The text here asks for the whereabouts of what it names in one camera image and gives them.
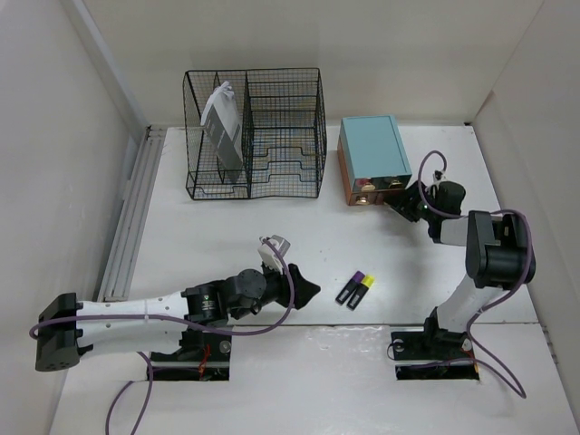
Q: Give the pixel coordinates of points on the wrist white camera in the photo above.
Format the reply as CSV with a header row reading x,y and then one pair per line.
x,y
438,177
272,250

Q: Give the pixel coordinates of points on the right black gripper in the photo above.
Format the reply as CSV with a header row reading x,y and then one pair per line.
x,y
403,202

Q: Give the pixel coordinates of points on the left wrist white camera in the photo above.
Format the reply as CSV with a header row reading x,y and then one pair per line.
x,y
272,250

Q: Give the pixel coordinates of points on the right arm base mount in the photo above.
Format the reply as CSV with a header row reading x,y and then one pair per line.
x,y
435,355

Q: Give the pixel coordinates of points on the purple cap highlighter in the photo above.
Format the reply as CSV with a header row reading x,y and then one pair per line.
x,y
349,288

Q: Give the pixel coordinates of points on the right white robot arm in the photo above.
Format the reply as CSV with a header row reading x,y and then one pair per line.
x,y
498,259

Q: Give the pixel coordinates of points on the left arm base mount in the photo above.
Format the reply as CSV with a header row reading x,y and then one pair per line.
x,y
205,359

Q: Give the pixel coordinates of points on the grey setup guide booklet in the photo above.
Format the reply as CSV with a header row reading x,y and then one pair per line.
x,y
223,125

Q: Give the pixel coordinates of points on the aluminium rail frame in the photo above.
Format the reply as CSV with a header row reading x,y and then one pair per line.
x,y
114,285

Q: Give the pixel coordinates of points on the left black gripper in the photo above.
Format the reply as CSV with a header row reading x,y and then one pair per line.
x,y
303,289

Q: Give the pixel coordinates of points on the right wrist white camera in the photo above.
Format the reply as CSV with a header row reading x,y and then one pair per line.
x,y
438,177

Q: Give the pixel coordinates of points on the teal drawer box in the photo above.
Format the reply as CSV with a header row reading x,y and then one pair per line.
x,y
372,159

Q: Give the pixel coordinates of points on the black wire mesh desk organizer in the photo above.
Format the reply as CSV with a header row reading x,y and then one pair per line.
x,y
283,134

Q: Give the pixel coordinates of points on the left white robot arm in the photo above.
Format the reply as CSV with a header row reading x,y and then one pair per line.
x,y
69,329

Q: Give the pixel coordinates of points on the yellow cap highlighter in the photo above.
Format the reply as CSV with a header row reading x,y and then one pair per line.
x,y
360,291

